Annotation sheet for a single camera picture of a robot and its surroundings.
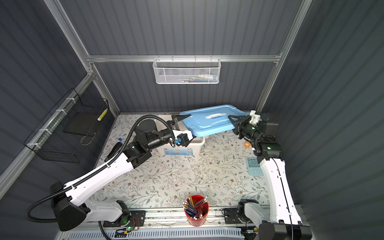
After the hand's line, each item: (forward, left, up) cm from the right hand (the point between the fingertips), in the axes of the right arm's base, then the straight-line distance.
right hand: (229, 118), depth 66 cm
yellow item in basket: (+12, +68, -8) cm, 69 cm away
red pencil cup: (-31, +15, -27) cm, 44 cm away
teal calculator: (-7, -19, -36) cm, 41 cm away
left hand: (-3, +17, +3) cm, 18 cm away
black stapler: (+3, +67, -31) cm, 74 cm away
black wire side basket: (-2, +79, -7) cm, 80 cm away
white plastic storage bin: (+1, +18, -28) cm, 33 cm away
